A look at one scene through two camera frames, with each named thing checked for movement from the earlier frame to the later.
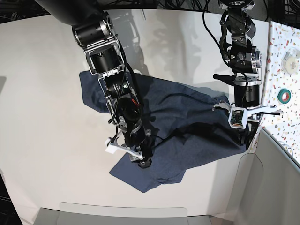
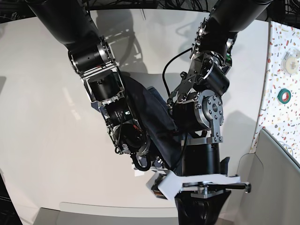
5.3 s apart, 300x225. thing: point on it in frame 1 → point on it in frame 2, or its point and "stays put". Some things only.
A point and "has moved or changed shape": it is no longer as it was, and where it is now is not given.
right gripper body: [255, 113] → [202, 203]
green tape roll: [280, 96] stays put
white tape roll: [289, 61] stays put
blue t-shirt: [191, 123] has moved or changed shape
